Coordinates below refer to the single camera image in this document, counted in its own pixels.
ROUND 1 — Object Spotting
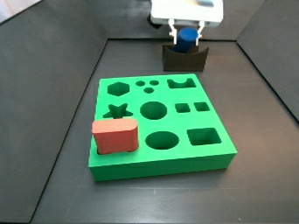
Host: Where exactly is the blue cylinder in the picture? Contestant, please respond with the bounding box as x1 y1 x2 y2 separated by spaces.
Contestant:
173 27 198 53

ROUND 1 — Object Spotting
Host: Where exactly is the red oval block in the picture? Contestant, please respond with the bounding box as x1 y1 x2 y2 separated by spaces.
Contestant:
91 118 139 155

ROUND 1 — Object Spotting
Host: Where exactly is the black curved fixture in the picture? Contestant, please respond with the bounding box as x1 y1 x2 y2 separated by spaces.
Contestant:
163 45 210 72

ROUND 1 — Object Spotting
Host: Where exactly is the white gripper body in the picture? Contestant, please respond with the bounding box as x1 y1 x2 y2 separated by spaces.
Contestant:
150 0 225 27

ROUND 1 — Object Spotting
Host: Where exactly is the green foam shape-sorter block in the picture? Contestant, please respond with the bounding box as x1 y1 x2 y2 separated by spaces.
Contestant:
89 73 238 181

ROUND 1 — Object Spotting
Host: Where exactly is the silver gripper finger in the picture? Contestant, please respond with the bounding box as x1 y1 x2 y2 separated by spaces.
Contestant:
195 21 206 46
169 18 178 45

